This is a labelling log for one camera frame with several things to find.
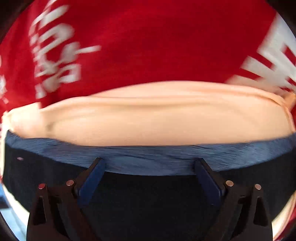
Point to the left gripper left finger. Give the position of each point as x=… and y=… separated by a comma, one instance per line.
x=56, y=211

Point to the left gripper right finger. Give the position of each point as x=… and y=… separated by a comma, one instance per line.
x=242, y=214

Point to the red printed blanket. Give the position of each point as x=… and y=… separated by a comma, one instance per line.
x=55, y=50

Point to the dark navy pants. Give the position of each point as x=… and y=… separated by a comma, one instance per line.
x=152, y=192

